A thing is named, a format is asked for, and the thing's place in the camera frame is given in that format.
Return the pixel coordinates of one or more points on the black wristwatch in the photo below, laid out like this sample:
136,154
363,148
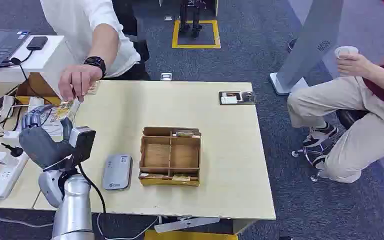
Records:
96,63

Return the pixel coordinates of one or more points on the standing person's hand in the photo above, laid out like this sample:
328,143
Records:
77,79

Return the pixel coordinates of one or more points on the black tray with cards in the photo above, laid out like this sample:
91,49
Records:
236,98

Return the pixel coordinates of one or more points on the black power plug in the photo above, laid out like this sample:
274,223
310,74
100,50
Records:
14,151

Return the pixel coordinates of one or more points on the grey metal bracket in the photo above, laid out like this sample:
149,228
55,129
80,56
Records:
185,224

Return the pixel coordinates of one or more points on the standing person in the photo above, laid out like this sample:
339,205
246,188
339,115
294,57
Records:
79,30

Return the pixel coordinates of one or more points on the seated person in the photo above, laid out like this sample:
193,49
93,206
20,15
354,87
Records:
357,126

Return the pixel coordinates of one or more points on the seated person's hand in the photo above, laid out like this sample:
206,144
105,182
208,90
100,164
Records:
352,64

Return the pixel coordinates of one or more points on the black wheeled stool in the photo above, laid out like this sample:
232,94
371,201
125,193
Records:
318,155

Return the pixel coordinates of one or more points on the white side table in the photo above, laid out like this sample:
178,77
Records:
46,63

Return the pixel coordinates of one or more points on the yellow floor tape square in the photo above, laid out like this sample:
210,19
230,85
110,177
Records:
196,45

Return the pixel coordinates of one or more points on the yellow panel under desk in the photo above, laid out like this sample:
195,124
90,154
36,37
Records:
188,236

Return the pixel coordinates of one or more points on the white power strip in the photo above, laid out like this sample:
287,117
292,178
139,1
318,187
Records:
8,177

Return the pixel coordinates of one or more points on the grey floor stand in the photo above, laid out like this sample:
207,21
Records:
308,43

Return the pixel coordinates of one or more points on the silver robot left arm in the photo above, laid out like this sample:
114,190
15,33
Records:
74,205

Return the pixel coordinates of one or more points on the card with pale print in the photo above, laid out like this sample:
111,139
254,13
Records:
93,88

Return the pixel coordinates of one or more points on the wooden card box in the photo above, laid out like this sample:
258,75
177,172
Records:
170,155

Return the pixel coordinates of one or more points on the silver floor socket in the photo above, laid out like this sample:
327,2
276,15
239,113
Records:
166,76

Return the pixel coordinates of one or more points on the black power bank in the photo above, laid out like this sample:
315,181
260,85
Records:
37,43

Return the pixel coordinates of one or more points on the card in wooden box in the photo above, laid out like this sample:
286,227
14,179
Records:
181,178
184,134

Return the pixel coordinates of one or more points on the white paper cup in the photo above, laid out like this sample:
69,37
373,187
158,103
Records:
346,51

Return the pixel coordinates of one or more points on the black robot legs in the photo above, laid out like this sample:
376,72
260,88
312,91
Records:
192,16

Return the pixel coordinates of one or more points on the printed yellow card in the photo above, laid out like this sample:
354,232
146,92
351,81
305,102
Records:
64,109

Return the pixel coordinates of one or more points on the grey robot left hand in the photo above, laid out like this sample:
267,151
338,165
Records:
43,145

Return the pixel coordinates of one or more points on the brown cardboard box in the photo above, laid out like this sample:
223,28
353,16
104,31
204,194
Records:
36,87

